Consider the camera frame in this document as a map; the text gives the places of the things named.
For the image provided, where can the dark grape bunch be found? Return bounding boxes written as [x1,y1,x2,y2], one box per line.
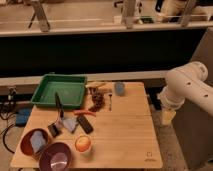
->
[89,88,105,112]

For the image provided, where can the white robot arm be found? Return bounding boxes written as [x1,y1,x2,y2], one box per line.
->
[158,61,213,126]

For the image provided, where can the black rectangular remote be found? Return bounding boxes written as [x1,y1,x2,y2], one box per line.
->
[77,115,93,134]

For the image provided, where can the orange fruit in cup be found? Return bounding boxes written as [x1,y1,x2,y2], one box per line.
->
[75,135,91,153]

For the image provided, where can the orange carrot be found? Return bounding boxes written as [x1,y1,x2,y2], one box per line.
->
[73,110,96,117]

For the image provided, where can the grey blue cloth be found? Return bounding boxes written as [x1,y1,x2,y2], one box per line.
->
[62,117,78,133]

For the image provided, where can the green plastic tray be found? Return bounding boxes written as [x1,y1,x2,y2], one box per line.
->
[31,74,87,109]

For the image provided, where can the small black block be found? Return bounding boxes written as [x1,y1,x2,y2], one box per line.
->
[48,124,60,137]

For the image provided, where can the purple bowl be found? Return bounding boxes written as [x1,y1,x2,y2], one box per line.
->
[39,142,72,171]

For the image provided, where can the blue sponge in bowl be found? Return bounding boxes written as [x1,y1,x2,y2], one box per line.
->
[30,131,46,153]

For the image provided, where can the brown bowl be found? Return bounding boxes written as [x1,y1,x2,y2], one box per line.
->
[20,128,50,158]

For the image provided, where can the blue box beside table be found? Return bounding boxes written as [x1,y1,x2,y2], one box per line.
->
[15,108,32,127]

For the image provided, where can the black handled knife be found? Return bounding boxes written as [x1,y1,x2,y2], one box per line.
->
[55,92,64,118]

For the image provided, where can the black cables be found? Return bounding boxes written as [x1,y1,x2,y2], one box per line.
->
[0,99,18,154]

